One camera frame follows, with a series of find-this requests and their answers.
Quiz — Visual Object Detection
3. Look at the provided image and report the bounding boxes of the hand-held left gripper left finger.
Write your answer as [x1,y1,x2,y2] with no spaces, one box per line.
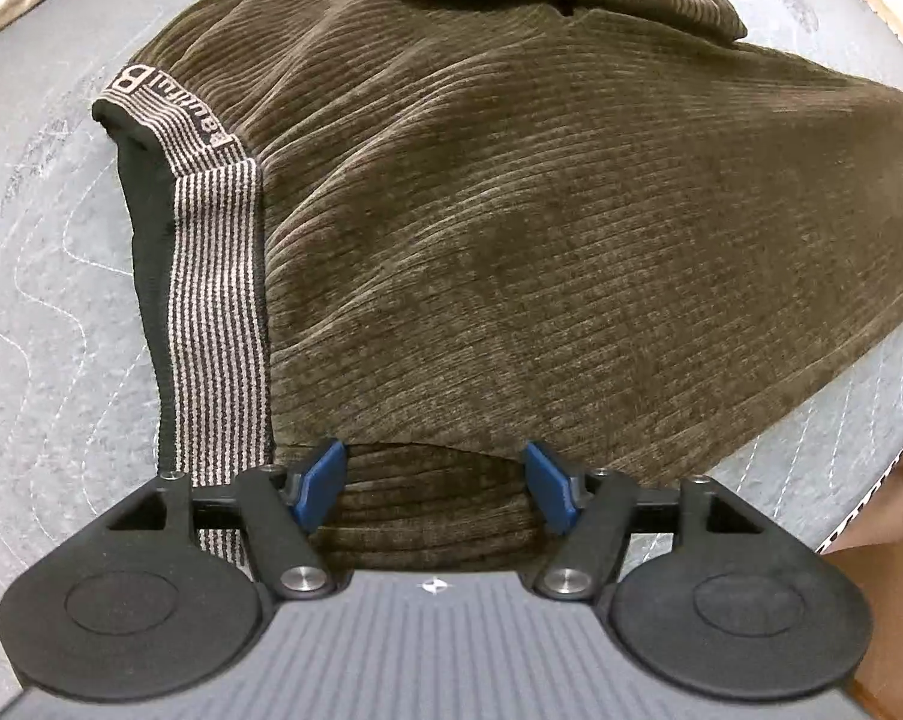
[104,439,347,602]

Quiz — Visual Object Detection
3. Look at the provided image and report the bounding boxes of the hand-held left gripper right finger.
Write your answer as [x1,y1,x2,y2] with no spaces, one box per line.
[522,440,781,602]

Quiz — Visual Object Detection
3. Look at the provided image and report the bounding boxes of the brown corduroy pants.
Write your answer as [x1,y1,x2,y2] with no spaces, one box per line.
[91,0,903,572]

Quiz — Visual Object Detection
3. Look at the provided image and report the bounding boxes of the grey quilted mattress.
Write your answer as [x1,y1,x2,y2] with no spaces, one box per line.
[0,0,903,720]

